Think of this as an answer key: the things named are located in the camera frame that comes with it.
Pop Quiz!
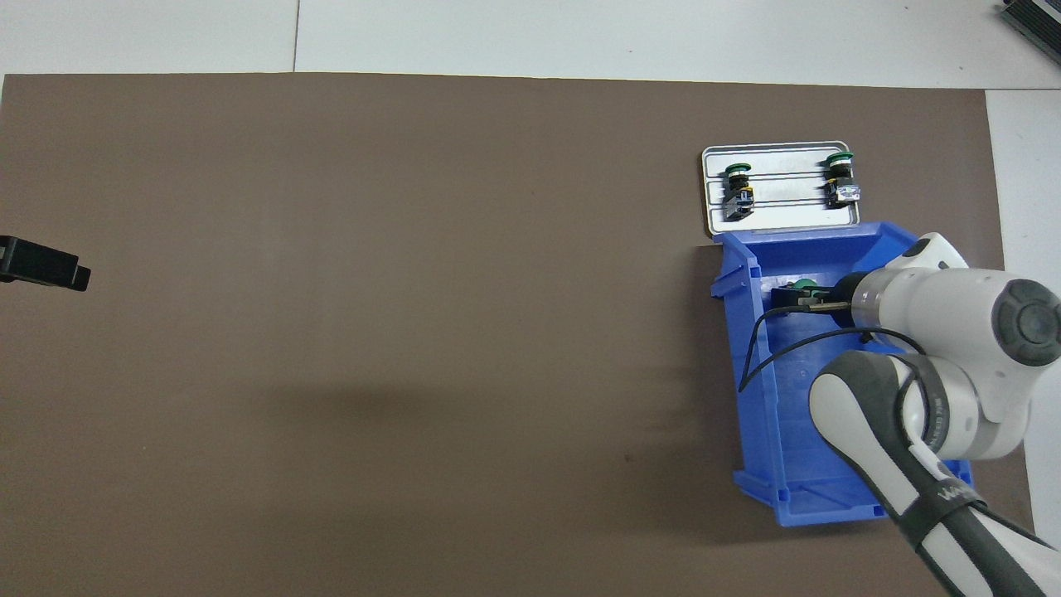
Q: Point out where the brown table mat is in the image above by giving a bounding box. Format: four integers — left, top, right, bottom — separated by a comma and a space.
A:
0, 73, 1042, 597

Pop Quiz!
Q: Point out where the silver metal tray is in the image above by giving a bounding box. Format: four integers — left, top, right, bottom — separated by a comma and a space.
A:
702, 141, 863, 241

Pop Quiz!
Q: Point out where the blue plastic storage bin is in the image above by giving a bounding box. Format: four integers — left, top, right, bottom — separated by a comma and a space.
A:
710, 221, 977, 529

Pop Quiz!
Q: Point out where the grey ribbed device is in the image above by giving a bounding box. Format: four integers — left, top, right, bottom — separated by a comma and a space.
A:
999, 0, 1061, 44

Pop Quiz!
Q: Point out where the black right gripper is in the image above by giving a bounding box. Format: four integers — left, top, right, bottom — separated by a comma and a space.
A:
769, 272, 867, 326

